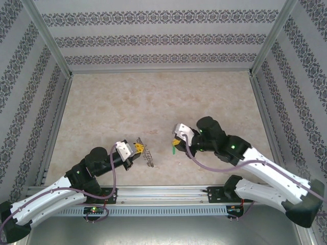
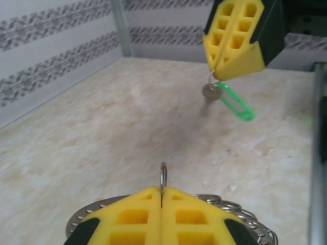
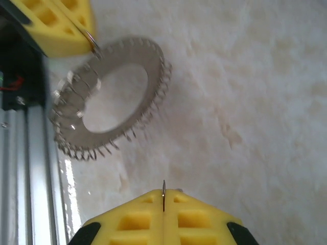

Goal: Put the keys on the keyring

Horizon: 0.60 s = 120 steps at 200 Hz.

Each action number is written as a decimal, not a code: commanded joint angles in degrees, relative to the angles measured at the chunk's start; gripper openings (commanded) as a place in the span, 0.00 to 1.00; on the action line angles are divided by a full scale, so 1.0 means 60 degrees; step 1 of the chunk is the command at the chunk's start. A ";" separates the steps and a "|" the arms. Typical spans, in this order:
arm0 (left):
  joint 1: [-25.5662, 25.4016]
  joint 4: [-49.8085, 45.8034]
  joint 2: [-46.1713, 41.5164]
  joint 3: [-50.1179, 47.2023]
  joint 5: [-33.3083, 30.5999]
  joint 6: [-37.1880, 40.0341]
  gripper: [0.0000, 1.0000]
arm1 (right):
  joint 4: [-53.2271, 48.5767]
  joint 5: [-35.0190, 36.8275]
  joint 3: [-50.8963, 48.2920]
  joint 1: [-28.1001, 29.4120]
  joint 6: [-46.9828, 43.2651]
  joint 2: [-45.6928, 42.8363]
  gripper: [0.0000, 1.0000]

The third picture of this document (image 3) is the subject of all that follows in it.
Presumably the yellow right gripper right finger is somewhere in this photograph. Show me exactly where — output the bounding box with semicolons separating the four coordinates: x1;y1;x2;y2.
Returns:
163;188;260;245

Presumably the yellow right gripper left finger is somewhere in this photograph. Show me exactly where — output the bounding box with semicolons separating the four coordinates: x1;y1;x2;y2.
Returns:
67;189;165;245

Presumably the small silver split ring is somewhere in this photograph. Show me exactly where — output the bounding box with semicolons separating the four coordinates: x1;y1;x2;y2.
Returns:
161;179;167;213

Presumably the metal disc with key rings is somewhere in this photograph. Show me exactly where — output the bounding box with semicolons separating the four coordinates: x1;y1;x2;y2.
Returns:
48;30;174;162

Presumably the red left base wire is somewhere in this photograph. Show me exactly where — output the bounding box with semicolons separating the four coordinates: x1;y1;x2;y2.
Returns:
0;75;25;91

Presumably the aluminium mounting rail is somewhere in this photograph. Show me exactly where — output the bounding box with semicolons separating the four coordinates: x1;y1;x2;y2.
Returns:
0;102;77;245

